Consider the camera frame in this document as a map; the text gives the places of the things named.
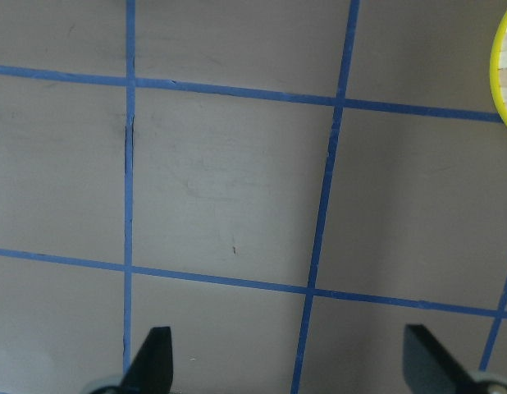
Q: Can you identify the yellow steamer layer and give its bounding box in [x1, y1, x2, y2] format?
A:
[489, 9, 507, 127]

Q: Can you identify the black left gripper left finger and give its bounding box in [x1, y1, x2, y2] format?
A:
[121, 327, 174, 394]

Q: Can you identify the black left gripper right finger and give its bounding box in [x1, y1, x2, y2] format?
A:
[403, 324, 488, 394]

